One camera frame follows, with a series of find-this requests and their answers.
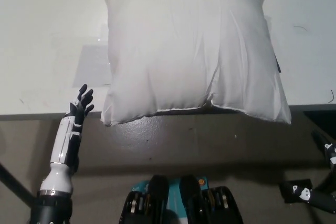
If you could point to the white square pillow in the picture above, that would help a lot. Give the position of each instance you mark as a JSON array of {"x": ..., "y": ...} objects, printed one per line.
[{"x": 183, "y": 51}]

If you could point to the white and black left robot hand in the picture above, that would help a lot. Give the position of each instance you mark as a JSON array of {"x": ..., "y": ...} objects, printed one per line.
[{"x": 61, "y": 153}]

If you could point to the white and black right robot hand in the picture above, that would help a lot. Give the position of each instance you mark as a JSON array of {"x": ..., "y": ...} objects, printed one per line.
[{"x": 317, "y": 200}]

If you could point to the black diagonal metal rod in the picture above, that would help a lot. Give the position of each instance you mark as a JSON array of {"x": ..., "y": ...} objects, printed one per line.
[{"x": 13, "y": 179}]

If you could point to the thin dark thread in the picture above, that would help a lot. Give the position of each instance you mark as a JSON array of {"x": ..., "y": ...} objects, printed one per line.
[
  {"x": 332, "y": 95},
  {"x": 299, "y": 26}
]

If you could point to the large clear tape sheet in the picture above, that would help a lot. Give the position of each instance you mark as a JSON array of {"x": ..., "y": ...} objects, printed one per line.
[{"x": 89, "y": 66}]

